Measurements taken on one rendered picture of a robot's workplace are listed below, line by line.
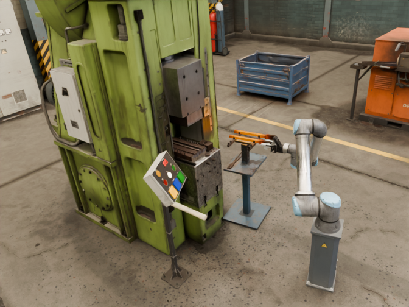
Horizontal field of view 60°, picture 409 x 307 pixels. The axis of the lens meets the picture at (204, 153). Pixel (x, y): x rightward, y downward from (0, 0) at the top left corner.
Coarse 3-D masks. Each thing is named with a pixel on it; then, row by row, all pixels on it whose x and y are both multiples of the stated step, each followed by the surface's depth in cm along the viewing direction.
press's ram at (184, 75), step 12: (180, 60) 284; (192, 60) 281; (168, 72) 270; (180, 72) 267; (192, 72) 278; (168, 84) 275; (180, 84) 270; (192, 84) 282; (168, 96) 281; (180, 96) 274; (192, 96) 285; (168, 108) 288; (180, 108) 279; (192, 108) 289
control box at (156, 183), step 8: (160, 160) 260; (168, 160) 268; (152, 168) 253; (160, 168) 256; (168, 168) 264; (176, 168) 273; (144, 176) 249; (152, 176) 244; (160, 176) 251; (168, 176) 259; (176, 176) 268; (184, 176) 279; (152, 184) 248; (160, 184) 248; (168, 184) 256; (160, 192) 250; (168, 192) 251; (168, 200) 252
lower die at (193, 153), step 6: (174, 138) 336; (174, 144) 325; (180, 144) 322; (192, 144) 322; (198, 144) 321; (174, 150) 317; (180, 150) 316; (186, 150) 313; (192, 150) 312; (198, 150) 311; (204, 150) 318; (180, 156) 313; (186, 156) 308; (192, 156) 306; (198, 156) 313
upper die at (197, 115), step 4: (200, 108) 298; (196, 112) 294; (200, 112) 299; (172, 116) 296; (188, 116) 287; (192, 116) 292; (196, 116) 296; (200, 116) 300; (172, 120) 298; (176, 120) 296; (180, 120) 292; (184, 120) 289; (188, 120) 289; (192, 120) 293; (196, 120) 297; (180, 124) 295; (184, 124) 291; (188, 124) 290
